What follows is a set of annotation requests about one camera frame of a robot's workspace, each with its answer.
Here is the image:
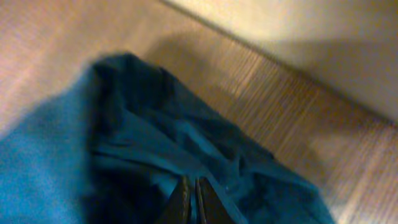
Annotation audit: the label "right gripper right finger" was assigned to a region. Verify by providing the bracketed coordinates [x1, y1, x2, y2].
[195, 177, 235, 224]

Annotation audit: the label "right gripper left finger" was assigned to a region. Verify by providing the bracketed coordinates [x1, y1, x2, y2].
[155, 177, 192, 224]

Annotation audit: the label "navy blue shorts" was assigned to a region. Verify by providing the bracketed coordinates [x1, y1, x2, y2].
[1, 54, 333, 223]

